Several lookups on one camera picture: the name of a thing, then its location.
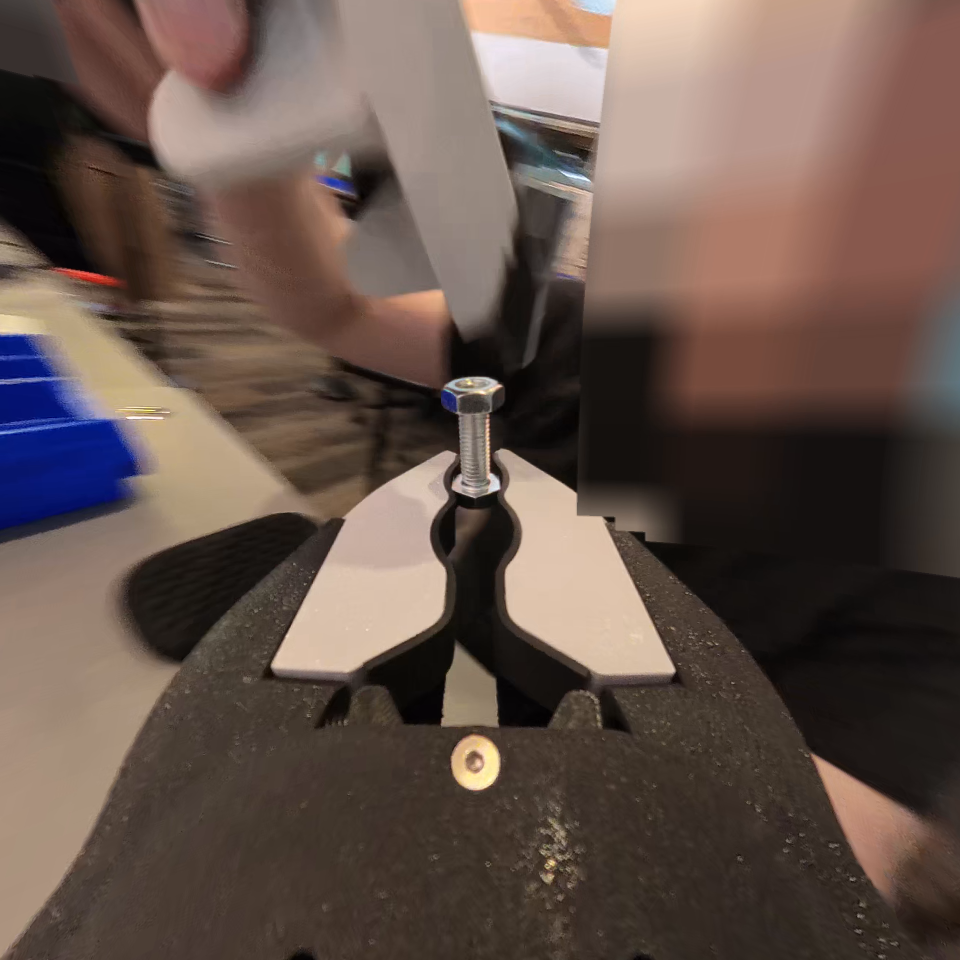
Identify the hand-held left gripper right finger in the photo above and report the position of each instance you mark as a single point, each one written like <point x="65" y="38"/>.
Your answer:
<point x="585" y="592"/>

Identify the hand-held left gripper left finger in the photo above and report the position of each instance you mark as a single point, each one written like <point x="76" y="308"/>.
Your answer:
<point x="360" y="585"/>

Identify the silver hex bolt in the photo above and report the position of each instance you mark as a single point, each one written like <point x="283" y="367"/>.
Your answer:
<point x="474" y="435"/>

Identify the blue plastic bin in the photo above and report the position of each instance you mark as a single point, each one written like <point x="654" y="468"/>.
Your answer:
<point x="52" y="450"/>

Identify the person's right hand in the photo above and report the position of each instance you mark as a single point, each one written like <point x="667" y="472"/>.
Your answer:
<point x="199" y="37"/>

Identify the black wrist rest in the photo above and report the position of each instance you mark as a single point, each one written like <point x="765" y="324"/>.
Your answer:
<point x="210" y="585"/>

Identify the person's left forearm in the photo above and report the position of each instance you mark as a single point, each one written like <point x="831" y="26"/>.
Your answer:
<point x="877" y="825"/>

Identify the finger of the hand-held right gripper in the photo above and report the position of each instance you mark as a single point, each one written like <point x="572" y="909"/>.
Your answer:
<point x="442" y="150"/>

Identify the silver hex nut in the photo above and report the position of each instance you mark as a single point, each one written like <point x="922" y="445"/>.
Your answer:
<point x="477" y="489"/>

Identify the person's right forearm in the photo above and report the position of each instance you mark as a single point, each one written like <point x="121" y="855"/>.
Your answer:
<point x="315" y="300"/>

